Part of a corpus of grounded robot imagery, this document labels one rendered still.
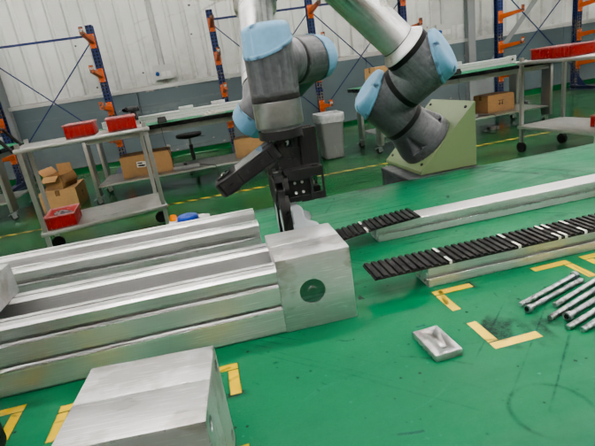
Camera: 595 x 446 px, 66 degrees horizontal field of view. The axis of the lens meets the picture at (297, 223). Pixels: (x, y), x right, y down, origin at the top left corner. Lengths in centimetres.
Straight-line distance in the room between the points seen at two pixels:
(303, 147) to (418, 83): 50
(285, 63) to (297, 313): 36
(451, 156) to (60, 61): 773
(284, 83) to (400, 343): 39
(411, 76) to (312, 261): 70
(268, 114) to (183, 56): 759
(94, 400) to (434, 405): 28
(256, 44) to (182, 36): 760
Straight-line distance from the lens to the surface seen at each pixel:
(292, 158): 73
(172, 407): 35
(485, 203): 88
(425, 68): 115
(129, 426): 35
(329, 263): 55
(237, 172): 72
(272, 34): 70
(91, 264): 75
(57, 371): 61
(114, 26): 840
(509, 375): 49
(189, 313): 55
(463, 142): 127
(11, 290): 67
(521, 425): 45
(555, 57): 476
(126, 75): 833
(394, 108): 119
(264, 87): 69
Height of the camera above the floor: 108
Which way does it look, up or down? 18 degrees down
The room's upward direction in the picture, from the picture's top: 9 degrees counter-clockwise
